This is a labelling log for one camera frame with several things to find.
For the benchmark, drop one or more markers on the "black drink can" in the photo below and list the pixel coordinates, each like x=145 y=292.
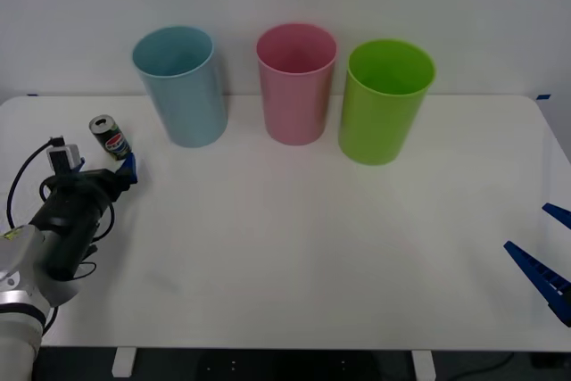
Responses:
x=109 y=136

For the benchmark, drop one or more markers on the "white table leg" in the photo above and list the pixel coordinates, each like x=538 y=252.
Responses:
x=424 y=365
x=122 y=362

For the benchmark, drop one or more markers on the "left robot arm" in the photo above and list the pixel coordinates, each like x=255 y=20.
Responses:
x=27 y=260

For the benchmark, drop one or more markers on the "pink plastic bin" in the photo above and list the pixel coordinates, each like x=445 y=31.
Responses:
x=294 y=104

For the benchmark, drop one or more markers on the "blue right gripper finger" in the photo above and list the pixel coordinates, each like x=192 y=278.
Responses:
x=560 y=215
x=542 y=276

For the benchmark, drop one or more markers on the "green plastic bin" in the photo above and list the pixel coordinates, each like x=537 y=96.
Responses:
x=374 y=126

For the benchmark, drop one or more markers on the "pale blue plastic bin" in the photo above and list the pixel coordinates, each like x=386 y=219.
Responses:
x=187 y=100

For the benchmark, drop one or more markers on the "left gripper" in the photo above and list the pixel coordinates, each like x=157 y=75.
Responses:
x=85 y=187

